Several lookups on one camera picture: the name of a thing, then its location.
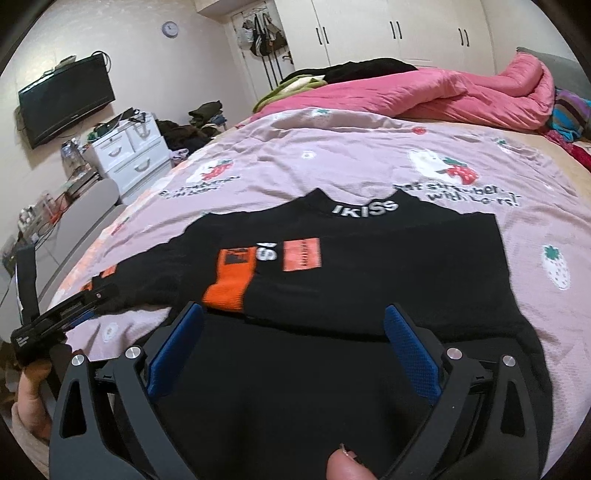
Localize dark clothes pile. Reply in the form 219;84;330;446
157;119;218;152

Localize white wardrobe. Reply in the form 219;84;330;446
272;0;495;70

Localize green blanket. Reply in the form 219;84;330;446
252;76;328;114

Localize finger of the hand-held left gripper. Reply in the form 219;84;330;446
65;305;99;328
60;282;120;309

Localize hanging bags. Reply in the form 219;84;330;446
238;11;287;58

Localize olive green garment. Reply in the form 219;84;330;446
188;102;225;127

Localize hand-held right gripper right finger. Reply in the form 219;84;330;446
384;303;541;480

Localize striped pillow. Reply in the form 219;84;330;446
551;88;591;144

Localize black television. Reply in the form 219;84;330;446
17;52;116;149

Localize person's left hand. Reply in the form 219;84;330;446
17;357;52;440

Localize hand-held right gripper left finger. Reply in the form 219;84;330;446
48;302;206;480

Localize white door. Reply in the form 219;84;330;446
224;9;296;109

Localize pink strawberry printed bed sheet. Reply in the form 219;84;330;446
41;107;591;480

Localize pink quilt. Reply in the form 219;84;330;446
252;53;555;130

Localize grey padded headboard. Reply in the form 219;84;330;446
515;46;587;93

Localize person's left forearm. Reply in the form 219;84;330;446
7;401;51;478

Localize person's right hand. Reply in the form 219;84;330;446
325;449;373;480

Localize white drawer cabinet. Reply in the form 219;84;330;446
85;111;171;195

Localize black shirt with orange patches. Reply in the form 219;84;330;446
81;187;555;480

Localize black garment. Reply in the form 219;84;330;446
284;58;419;86

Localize red blanket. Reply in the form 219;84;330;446
545;129;591;171

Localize cluttered side table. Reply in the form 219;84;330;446
60;138;100;195

